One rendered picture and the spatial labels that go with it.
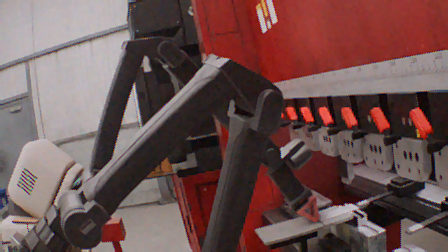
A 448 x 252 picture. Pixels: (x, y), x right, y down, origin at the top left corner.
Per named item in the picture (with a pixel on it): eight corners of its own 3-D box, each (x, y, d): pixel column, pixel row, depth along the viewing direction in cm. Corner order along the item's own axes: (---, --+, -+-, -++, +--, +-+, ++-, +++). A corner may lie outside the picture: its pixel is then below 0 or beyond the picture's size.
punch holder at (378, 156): (364, 166, 112) (353, 95, 112) (391, 156, 113) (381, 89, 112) (386, 172, 98) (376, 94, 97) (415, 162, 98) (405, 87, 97)
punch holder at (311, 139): (304, 148, 172) (295, 98, 171) (327, 142, 173) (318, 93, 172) (316, 152, 157) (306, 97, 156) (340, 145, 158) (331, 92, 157)
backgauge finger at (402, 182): (350, 208, 150) (348, 193, 149) (411, 184, 152) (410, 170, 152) (361, 214, 138) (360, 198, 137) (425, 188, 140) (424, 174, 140)
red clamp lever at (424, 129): (408, 108, 73) (431, 149, 66) (424, 103, 73) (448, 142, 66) (406, 116, 74) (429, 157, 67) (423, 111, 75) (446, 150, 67)
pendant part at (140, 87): (142, 143, 277) (130, 76, 275) (163, 138, 279) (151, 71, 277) (146, 147, 233) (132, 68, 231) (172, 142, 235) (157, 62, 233)
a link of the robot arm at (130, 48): (124, 27, 124) (130, 26, 115) (171, 40, 129) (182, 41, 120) (77, 191, 127) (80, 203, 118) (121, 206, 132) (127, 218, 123)
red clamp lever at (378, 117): (368, 107, 93) (387, 141, 86) (384, 103, 93) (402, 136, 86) (368, 114, 94) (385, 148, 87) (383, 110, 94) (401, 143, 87)
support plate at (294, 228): (255, 232, 150) (254, 229, 150) (336, 208, 152) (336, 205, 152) (265, 245, 132) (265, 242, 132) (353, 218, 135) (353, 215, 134)
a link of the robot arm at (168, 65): (144, 51, 128) (153, 52, 118) (160, 35, 128) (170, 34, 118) (257, 163, 144) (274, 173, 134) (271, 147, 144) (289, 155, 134)
